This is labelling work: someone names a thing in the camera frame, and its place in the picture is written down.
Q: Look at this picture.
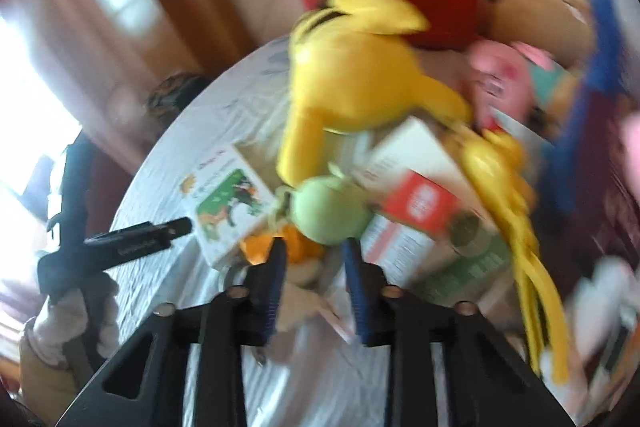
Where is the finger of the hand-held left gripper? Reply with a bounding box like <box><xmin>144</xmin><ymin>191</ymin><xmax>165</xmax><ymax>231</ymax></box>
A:
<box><xmin>84</xmin><ymin>216</ymin><xmax>194</xmax><ymax>272</ymax></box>

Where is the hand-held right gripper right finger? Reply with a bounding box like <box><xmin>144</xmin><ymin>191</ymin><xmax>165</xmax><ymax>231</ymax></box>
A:
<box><xmin>342</xmin><ymin>238</ymin><xmax>577</xmax><ymax>427</ymax></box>

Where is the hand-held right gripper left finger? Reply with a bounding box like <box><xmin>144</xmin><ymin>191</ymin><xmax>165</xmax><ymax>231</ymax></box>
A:
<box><xmin>55</xmin><ymin>238</ymin><xmax>289</xmax><ymax>427</ymax></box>

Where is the green round toy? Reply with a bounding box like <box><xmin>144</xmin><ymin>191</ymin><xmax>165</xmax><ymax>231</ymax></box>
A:
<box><xmin>289</xmin><ymin>176</ymin><xmax>375</xmax><ymax>246</ymax></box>

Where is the person's left forearm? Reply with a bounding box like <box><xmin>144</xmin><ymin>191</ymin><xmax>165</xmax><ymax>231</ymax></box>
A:
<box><xmin>18</xmin><ymin>321</ymin><xmax>85</xmax><ymax>426</ymax></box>

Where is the white round desktop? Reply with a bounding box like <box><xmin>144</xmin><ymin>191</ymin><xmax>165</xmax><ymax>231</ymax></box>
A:
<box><xmin>107</xmin><ymin>36</ymin><xmax>561</xmax><ymax>427</ymax></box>

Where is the person's left hand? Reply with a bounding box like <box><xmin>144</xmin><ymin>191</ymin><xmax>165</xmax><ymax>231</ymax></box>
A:
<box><xmin>24</xmin><ymin>274</ymin><xmax>122</xmax><ymax>367</ymax></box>

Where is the beige plush toy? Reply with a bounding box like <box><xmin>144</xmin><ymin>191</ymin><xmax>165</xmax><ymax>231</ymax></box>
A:
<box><xmin>274</xmin><ymin>257</ymin><xmax>333</xmax><ymax>334</ymax></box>

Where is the orange toy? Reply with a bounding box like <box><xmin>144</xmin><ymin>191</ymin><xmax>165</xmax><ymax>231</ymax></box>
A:
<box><xmin>239</xmin><ymin>227</ymin><xmax>327</xmax><ymax>267</ymax></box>

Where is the red and white box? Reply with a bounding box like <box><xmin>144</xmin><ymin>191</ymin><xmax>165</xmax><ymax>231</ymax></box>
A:
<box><xmin>359</xmin><ymin>171</ymin><xmax>473</xmax><ymax>290</ymax></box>

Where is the white box with animal print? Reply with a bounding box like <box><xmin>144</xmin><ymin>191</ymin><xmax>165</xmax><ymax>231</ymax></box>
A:
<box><xmin>180</xmin><ymin>144</ymin><xmax>277</xmax><ymax>269</ymax></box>

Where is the green box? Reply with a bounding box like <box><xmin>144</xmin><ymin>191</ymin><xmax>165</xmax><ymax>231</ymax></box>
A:
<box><xmin>412</xmin><ymin>214</ymin><xmax>513</xmax><ymax>310</ymax></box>

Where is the dark patterned object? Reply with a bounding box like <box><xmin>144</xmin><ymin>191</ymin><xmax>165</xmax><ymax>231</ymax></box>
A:
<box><xmin>145</xmin><ymin>72</ymin><xmax>213</xmax><ymax>128</ymax></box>

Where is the yellow plastic toy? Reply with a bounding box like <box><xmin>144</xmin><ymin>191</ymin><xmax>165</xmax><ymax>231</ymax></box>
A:
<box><xmin>447</xmin><ymin>127</ymin><xmax>572</xmax><ymax>384</ymax></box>

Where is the yellow plush toy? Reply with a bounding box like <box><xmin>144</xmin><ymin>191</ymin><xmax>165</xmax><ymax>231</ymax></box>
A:
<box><xmin>276</xmin><ymin>0</ymin><xmax>473</xmax><ymax>188</ymax></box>

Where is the white plush toy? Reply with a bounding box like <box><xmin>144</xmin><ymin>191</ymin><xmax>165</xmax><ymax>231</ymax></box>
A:
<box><xmin>570</xmin><ymin>256</ymin><xmax>637</xmax><ymax>360</ymax></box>

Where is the pink plush toy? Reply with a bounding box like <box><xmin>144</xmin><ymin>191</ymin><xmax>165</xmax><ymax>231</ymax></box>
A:
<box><xmin>462</xmin><ymin>39</ymin><xmax>553</xmax><ymax>128</ymax></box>

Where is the blue fabric item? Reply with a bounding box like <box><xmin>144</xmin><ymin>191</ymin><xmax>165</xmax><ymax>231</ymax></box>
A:
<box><xmin>552</xmin><ymin>0</ymin><xmax>632</xmax><ymax>215</ymax></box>

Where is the brown plush toy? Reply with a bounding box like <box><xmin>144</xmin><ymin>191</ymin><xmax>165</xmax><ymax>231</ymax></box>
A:
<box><xmin>487</xmin><ymin>0</ymin><xmax>598</xmax><ymax>58</ymax></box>

